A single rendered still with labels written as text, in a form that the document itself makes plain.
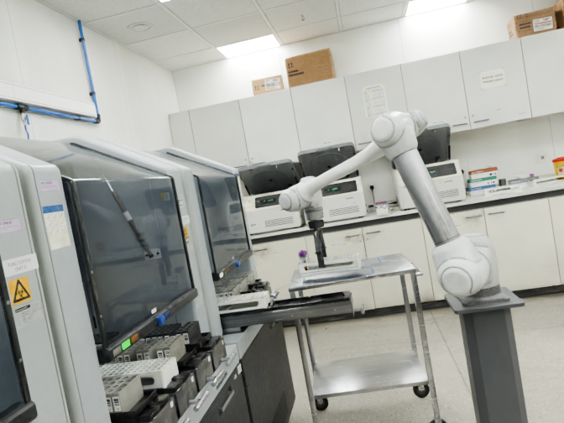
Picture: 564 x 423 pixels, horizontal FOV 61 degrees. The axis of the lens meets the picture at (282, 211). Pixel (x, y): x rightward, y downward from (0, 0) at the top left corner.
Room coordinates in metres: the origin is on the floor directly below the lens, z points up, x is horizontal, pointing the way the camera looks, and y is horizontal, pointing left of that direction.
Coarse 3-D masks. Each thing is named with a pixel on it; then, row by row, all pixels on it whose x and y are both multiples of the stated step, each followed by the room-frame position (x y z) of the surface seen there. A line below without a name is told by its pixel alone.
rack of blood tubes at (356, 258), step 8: (336, 256) 2.34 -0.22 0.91; (344, 256) 2.29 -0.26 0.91; (352, 256) 2.24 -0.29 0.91; (304, 264) 2.28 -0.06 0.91; (312, 264) 2.27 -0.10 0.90; (328, 264) 2.35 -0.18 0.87; (336, 264) 2.34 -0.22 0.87; (344, 264) 2.33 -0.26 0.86; (352, 264) 2.22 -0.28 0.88; (304, 272) 2.28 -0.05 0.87; (320, 272) 2.26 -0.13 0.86; (328, 272) 2.26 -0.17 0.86
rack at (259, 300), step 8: (232, 296) 2.05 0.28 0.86; (240, 296) 2.02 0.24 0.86; (248, 296) 2.00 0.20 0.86; (256, 296) 1.97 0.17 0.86; (264, 296) 1.95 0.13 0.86; (224, 304) 1.98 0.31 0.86; (232, 304) 2.07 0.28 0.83; (240, 304) 2.06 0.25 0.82; (248, 304) 2.06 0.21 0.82; (256, 304) 2.05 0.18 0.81; (264, 304) 1.95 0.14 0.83; (224, 312) 1.98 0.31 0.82
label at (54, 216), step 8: (40, 184) 1.02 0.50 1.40; (48, 184) 1.05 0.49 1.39; (56, 184) 1.08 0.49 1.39; (48, 208) 1.03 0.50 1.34; (56, 208) 1.06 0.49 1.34; (48, 216) 1.03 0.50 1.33; (56, 216) 1.05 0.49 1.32; (64, 216) 1.08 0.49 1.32; (48, 224) 1.02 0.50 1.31; (56, 224) 1.05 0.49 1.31; (64, 224) 1.07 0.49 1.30; (48, 232) 1.02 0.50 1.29; (56, 232) 1.04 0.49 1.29; (64, 232) 1.07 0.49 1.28; (56, 240) 1.04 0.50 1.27; (64, 240) 1.06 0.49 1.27; (56, 248) 1.03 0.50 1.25
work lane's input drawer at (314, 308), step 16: (272, 304) 1.99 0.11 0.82; (288, 304) 1.99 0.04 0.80; (304, 304) 1.91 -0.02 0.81; (320, 304) 1.90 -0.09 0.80; (336, 304) 1.87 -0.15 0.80; (352, 304) 1.93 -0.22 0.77; (224, 320) 1.96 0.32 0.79; (240, 320) 1.95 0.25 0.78; (256, 320) 1.93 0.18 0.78; (272, 320) 1.92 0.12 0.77; (288, 320) 1.91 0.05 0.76
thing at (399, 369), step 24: (384, 264) 2.37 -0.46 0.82; (408, 264) 2.27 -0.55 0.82; (312, 288) 2.21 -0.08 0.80; (408, 312) 2.59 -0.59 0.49; (312, 360) 2.64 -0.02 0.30; (336, 360) 2.63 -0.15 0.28; (360, 360) 2.57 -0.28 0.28; (384, 360) 2.51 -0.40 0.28; (408, 360) 2.45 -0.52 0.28; (336, 384) 2.32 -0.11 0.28; (360, 384) 2.27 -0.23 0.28; (384, 384) 2.22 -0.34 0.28; (408, 384) 2.20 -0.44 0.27; (432, 384) 2.17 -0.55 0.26; (312, 408) 2.23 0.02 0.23; (432, 408) 2.19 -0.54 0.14
